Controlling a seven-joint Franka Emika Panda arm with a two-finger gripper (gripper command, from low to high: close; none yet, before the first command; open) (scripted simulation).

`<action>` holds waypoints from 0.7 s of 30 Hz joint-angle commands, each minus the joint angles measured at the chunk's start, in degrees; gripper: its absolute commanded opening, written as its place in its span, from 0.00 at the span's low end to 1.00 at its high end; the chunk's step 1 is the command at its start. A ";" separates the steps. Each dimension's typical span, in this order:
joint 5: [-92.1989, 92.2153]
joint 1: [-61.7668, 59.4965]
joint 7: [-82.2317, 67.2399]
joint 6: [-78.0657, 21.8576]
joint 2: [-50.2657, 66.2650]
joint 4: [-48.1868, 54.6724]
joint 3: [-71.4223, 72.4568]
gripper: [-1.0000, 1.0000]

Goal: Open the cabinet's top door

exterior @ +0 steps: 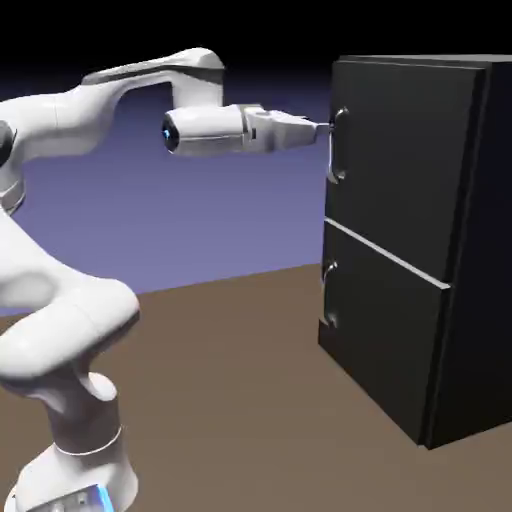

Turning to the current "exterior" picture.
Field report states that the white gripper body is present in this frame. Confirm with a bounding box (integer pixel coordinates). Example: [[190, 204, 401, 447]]
[[268, 111, 320, 152]]

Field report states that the long curved metal handle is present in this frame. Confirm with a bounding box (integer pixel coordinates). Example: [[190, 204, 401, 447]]
[[326, 106, 350, 184]]

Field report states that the tall black cabinet door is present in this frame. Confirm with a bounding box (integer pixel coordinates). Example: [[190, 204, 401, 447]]
[[324, 58, 490, 284]]

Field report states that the black cabinet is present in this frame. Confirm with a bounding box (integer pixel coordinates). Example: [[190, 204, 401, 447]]
[[317, 54, 512, 451]]

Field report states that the short black cabinet door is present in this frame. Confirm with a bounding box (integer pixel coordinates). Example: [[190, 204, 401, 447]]
[[317, 220, 452, 446]]

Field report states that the short curved metal handle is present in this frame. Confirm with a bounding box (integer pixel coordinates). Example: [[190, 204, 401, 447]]
[[319, 260, 339, 329]]

